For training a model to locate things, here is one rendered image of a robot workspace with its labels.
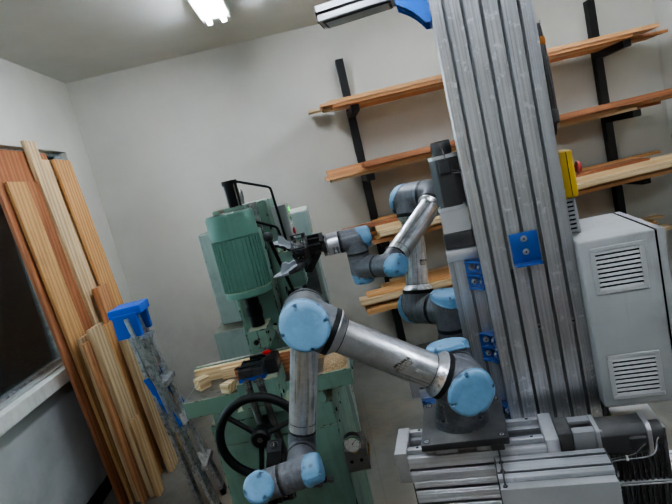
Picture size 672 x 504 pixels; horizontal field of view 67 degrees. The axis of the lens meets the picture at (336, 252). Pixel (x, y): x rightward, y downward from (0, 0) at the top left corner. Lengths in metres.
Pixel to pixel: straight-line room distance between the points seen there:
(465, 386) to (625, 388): 0.53
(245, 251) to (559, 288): 1.01
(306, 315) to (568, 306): 0.76
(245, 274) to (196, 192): 2.47
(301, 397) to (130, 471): 2.04
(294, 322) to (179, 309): 3.27
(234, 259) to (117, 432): 1.66
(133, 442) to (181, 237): 1.71
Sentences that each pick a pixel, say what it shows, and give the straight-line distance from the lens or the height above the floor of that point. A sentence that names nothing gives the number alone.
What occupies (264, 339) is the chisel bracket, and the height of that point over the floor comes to 1.03.
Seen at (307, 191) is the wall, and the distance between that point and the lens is 4.12.
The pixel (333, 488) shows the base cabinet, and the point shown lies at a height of 0.47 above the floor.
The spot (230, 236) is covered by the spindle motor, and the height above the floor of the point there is 1.43.
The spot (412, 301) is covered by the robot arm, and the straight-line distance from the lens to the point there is 1.93.
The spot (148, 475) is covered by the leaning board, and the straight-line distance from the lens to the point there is 3.37.
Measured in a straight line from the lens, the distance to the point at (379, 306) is 3.77.
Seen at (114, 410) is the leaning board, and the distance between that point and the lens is 3.23.
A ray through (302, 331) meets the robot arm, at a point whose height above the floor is 1.23.
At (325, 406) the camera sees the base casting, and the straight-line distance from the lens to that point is 1.84.
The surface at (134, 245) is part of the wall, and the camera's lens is 4.39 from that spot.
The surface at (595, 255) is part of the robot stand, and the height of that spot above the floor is 1.19.
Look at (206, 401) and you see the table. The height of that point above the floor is 0.89.
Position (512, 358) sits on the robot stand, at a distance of 1.59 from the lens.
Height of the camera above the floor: 1.55
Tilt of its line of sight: 8 degrees down
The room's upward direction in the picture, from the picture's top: 13 degrees counter-clockwise
